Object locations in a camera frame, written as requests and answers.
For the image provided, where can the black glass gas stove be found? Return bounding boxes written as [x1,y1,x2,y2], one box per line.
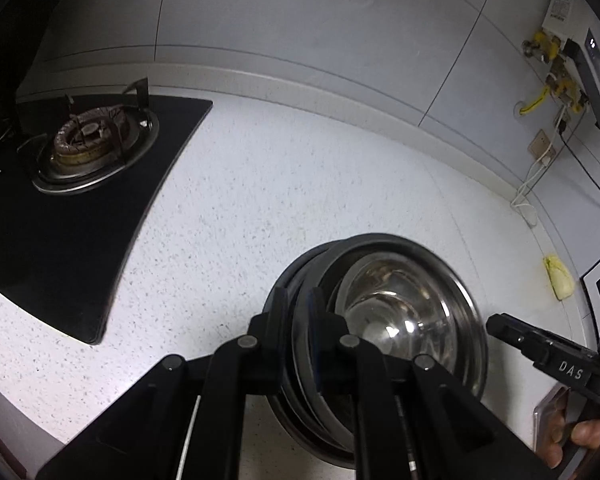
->
[0,94,214,346]

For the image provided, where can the yellow sponge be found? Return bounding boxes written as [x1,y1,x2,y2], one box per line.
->
[543,254,577,302]

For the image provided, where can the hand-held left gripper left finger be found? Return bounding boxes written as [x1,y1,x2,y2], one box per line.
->
[35,287,291,480]

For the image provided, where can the person's right hand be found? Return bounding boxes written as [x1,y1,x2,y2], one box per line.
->
[538,389,600,469]

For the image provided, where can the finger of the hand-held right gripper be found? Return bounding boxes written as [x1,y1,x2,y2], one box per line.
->
[486,312,600,387]

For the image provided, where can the white wall water heater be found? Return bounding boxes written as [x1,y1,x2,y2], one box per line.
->
[540,0,600,132]

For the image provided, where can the large steel bowl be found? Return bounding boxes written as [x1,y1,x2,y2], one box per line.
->
[330,251,487,402]

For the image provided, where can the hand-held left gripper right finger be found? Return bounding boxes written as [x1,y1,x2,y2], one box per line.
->
[306,286,562,480]

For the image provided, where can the gas stove burner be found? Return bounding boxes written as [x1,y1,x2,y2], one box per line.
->
[31,79,161,197]

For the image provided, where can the beige wall socket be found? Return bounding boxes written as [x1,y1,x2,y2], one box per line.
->
[528,129,557,162]

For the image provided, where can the white power cable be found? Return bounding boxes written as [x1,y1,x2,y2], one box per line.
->
[509,107,567,229]

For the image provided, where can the yellow gas pipe fittings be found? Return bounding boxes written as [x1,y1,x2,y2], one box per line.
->
[521,29,589,117]

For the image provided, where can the stainless steel bowl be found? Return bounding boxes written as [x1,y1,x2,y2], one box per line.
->
[261,232,489,470]

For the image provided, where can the small steel bowl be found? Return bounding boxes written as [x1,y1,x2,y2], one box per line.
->
[341,262,452,361]

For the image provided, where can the large patterned steel plate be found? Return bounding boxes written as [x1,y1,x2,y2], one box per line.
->
[290,242,361,453]

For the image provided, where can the black power cable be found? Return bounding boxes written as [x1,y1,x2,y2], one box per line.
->
[557,125,600,222]

